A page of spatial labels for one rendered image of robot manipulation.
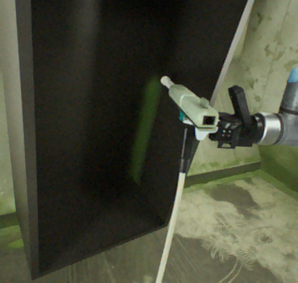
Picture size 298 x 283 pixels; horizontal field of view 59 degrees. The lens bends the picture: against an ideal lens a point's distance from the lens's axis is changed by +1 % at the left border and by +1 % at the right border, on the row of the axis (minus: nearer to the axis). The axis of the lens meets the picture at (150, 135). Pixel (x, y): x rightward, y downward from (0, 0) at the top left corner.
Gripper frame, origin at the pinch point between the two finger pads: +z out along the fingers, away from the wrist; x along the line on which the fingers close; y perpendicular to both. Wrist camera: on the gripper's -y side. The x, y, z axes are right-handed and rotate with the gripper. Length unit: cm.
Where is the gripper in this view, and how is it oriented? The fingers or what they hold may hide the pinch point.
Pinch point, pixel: (187, 116)
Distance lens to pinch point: 70.0
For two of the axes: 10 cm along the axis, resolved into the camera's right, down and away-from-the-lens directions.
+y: -1.2, 9.2, 3.8
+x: -1.6, -3.9, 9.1
